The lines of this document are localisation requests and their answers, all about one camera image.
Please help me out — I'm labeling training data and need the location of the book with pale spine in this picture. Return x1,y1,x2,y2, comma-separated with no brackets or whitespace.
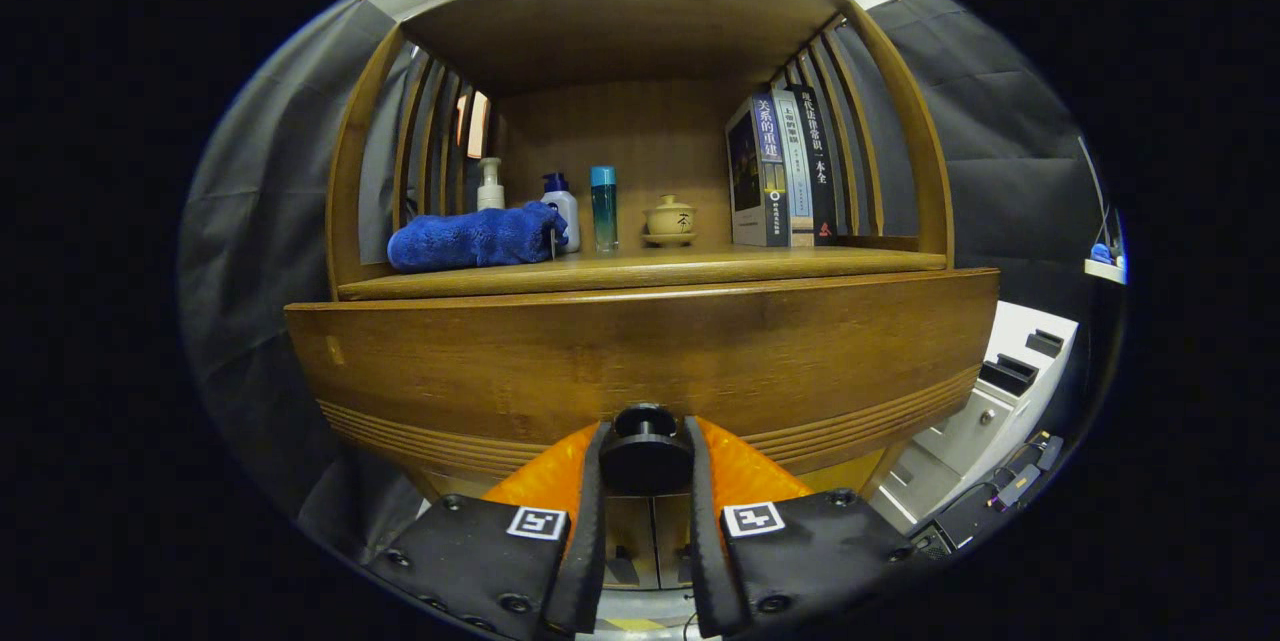
772,89,817,248

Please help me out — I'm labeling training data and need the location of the white pump bottle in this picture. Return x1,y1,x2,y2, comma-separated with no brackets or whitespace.
476,157,507,213

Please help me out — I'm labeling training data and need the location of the brown wooden cabinet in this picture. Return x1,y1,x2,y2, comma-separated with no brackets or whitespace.
285,0,1001,592

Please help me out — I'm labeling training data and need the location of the wooden drawer with black knob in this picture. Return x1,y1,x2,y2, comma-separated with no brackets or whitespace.
285,268,1001,502

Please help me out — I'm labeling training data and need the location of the blue towel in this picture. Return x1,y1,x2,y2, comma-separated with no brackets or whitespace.
387,201,569,274

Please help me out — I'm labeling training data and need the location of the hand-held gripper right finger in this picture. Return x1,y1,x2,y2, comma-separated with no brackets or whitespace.
683,414,916,640

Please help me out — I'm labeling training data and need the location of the teal blue bottle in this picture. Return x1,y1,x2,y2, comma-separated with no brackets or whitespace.
589,166,620,253

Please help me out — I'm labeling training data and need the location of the wooden cabinet door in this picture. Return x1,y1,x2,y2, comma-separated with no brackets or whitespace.
652,496,693,590
603,496,656,590

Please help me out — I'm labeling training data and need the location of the beige lidded teacup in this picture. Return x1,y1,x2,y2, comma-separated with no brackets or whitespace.
642,195,699,248

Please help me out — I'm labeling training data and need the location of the book with blue spine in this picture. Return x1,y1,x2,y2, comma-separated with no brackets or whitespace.
726,93,793,248

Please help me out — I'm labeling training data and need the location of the wooden countertop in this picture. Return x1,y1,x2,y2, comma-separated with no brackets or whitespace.
338,243,949,302

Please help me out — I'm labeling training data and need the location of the white bottle with blue cap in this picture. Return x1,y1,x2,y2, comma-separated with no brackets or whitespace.
540,172,582,255

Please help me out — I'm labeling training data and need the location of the white drawer cabinet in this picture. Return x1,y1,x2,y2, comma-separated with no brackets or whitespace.
880,300,1081,534

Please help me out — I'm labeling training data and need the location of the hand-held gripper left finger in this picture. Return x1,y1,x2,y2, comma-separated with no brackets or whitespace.
365,418,613,640

